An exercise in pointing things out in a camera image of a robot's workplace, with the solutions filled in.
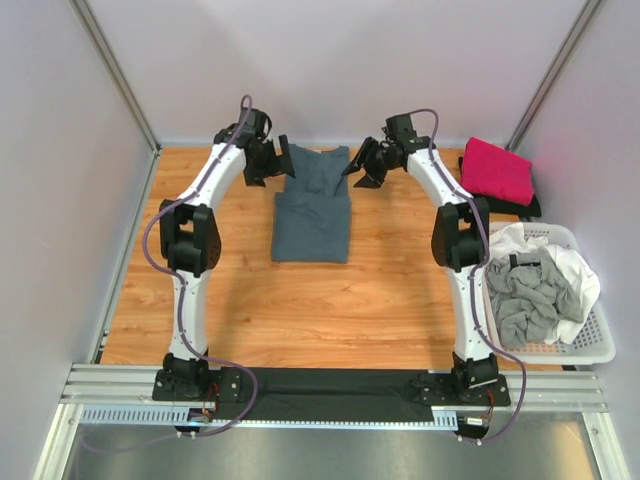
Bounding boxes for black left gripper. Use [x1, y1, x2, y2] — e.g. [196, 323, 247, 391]
[243, 135, 295, 188]

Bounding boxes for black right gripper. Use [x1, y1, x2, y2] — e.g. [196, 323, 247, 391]
[343, 137, 400, 189]

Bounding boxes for blue-grey t-shirt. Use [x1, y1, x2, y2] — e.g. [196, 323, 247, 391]
[271, 145, 351, 264]

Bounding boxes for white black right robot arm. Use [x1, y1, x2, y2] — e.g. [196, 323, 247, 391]
[342, 108, 499, 404]

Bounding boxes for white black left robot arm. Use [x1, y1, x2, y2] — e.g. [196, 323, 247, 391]
[159, 107, 295, 361]

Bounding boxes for folded pink t-shirt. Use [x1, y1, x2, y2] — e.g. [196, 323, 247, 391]
[460, 137, 535, 206]

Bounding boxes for white t-shirt in basket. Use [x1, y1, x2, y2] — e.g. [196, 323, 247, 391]
[489, 223, 601, 344]

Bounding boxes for grey t-shirt in basket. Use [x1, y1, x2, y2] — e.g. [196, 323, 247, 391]
[485, 248, 585, 349]

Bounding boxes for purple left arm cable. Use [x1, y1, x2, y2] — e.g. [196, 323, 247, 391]
[79, 95, 260, 454]

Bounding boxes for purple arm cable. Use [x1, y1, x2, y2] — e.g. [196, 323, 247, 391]
[404, 108, 527, 447]
[79, 95, 260, 454]

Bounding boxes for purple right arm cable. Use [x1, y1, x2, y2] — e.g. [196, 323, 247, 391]
[404, 108, 527, 447]

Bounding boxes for right aluminium corner post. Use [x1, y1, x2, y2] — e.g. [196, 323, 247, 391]
[506, 0, 606, 152]

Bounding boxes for aluminium corner post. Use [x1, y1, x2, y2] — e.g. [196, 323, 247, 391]
[506, 0, 606, 152]
[69, 0, 161, 153]

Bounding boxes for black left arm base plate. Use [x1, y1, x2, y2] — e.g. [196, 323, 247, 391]
[152, 364, 252, 403]

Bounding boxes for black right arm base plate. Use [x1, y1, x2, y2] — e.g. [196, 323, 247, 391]
[408, 372, 511, 407]

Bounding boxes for left aluminium corner post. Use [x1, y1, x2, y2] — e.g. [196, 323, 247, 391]
[69, 0, 161, 153]

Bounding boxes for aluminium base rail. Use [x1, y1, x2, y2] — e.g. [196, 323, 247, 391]
[61, 365, 607, 412]

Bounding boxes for grey slotted cable duct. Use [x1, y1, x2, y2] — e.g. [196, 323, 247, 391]
[78, 404, 459, 432]

